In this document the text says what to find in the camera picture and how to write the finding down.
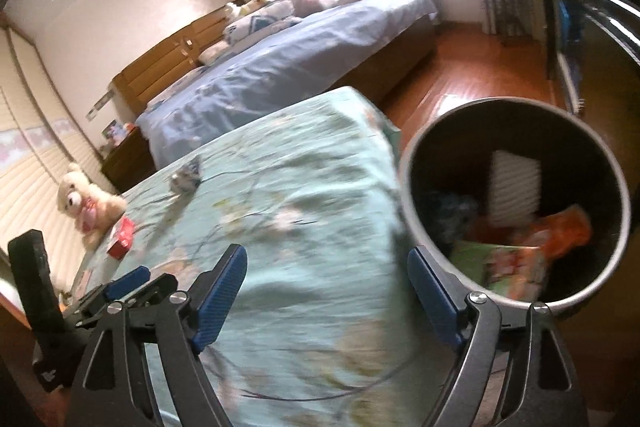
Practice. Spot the red chip bag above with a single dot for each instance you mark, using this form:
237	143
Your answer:
560	232

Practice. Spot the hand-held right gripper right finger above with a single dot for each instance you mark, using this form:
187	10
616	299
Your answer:
435	297

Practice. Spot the coat rack stand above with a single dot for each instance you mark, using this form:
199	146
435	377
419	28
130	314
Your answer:
505	14

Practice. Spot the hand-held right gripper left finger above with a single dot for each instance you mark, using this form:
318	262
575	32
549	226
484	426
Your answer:
220	297

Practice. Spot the small stuffed toys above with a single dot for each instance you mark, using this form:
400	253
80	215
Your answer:
247	7

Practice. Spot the green printed carton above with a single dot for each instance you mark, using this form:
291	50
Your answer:
495	269

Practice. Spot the white round waste bin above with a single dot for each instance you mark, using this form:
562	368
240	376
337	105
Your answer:
607	157

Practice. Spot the small red box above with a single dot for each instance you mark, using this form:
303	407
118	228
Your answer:
121	239

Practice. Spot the small grey crumpled wrapper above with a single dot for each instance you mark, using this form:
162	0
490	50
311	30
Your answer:
187	177

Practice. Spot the teal floral tablecloth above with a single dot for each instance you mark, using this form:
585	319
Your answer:
310	232

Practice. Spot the wooden headboard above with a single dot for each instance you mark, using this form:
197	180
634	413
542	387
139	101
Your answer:
165	62

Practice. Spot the wooden nightstand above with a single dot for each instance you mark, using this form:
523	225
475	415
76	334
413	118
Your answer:
127	162

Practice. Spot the white blue printed pillow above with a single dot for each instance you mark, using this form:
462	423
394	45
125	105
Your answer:
260	22

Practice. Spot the cream teddy bear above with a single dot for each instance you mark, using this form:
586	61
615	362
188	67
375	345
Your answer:
82	202

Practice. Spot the bed with blue sheet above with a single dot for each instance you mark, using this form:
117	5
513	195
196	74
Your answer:
300	57

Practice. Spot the black glass cabinet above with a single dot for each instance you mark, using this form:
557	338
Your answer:
600	47

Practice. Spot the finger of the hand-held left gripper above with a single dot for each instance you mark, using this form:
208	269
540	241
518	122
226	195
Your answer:
127	282

